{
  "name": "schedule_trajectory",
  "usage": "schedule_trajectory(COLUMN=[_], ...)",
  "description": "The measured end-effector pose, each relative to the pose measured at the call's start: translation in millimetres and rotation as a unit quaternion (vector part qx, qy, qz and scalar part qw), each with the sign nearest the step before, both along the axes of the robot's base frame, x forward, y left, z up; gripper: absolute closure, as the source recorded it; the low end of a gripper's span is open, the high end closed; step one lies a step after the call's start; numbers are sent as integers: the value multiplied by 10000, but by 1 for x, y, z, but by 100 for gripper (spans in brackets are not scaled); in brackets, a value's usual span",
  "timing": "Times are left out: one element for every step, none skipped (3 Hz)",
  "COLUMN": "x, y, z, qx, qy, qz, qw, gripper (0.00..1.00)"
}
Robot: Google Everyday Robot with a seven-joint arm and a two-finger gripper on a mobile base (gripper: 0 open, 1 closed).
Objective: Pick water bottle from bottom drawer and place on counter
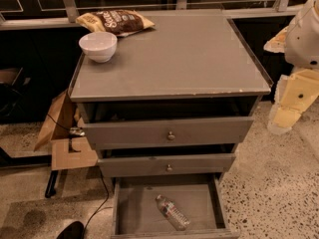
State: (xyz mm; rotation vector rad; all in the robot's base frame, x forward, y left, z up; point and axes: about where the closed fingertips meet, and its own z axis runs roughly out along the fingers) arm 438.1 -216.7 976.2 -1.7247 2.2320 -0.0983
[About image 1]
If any grey wooden drawer cabinet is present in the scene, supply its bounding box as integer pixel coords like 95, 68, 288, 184
68, 9, 274, 239

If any brown cardboard box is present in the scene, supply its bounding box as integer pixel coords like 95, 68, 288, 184
34, 91, 98, 170

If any grey top drawer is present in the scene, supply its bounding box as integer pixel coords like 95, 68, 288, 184
77, 98, 258, 150

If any clear plastic water bottle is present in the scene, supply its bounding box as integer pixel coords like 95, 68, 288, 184
156, 195, 190, 231

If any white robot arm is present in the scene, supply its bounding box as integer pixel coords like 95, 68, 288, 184
264, 0, 319, 134

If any brown yellow chip bag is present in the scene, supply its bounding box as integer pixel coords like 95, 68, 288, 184
76, 9, 155, 37

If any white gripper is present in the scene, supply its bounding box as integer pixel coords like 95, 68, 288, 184
263, 12, 319, 135

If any black metal leg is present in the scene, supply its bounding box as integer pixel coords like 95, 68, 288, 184
45, 170, 59, 198

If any grey drawer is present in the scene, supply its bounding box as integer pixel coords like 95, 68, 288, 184
111, 174, 239, 239
77, 98, 258, 150
98, 144, 235, 177

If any brass top drawer knob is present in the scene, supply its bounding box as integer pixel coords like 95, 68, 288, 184
166, 131, 175, 140

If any white ceramic bowl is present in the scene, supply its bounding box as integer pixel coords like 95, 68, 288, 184
79, 32, 118, 63

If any grey middle drawer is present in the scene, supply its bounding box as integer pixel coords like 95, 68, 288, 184
98, 144, 235, 177

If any grey bottom drawer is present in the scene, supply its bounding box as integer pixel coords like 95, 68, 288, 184
111, 174, 239, 239

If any black power cable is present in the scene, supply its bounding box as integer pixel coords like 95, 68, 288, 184
46, 113, 111, 232

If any black round floor object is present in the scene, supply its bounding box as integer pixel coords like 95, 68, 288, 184
56, 221, 84, 239

